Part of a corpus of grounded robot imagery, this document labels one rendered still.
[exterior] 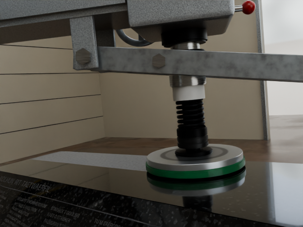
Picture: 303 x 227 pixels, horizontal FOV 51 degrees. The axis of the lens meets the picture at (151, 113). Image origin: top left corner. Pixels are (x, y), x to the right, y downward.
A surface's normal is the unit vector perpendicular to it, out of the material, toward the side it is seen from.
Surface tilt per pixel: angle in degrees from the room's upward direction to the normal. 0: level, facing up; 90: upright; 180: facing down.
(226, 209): 0
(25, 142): 90
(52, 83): 90
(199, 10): 90
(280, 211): 0
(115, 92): 90
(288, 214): 0
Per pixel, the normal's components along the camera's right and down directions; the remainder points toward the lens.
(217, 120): -0.58, 0.11
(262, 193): -0.09, -0.99
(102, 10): -0.15, 0.09
